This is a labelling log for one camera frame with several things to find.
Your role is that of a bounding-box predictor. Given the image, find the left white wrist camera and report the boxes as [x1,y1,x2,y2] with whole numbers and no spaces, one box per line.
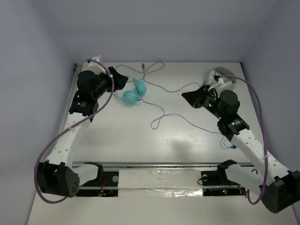
[87,55,112,77]

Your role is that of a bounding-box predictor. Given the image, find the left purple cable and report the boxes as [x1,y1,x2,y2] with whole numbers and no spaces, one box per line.
[34,59,115,203]

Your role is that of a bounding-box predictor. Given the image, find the blue headphone cable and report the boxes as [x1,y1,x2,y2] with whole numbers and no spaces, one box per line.
[138,98,237,150]

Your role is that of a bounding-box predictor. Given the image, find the grey white headphones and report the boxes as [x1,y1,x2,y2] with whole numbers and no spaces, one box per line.
[212,67,236,92]

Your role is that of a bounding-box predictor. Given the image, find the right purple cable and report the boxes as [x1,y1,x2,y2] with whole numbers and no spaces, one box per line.
[220,76,269,205]

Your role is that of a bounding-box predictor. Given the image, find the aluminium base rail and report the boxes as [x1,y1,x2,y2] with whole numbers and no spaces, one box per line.
[76,164,246,197]

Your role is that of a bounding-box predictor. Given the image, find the teal white cat-ear headphones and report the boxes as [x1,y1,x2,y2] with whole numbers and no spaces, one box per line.
[114,78,147,105]

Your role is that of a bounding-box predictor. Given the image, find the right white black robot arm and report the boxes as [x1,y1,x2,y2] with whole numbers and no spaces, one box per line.
[182,85,300,213]

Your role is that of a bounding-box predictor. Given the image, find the grey headphone cable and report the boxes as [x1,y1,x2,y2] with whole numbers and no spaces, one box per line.
[116,62,208,93]

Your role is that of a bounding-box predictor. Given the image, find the purple cable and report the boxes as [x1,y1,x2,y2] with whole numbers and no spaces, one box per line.
[34,59,115,203]
[220,76,269,205]

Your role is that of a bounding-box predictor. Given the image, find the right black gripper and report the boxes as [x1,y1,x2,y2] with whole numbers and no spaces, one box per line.
[182,84,225,120]

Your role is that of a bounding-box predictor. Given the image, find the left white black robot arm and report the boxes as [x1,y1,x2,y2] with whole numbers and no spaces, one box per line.
[34,67,128,204]

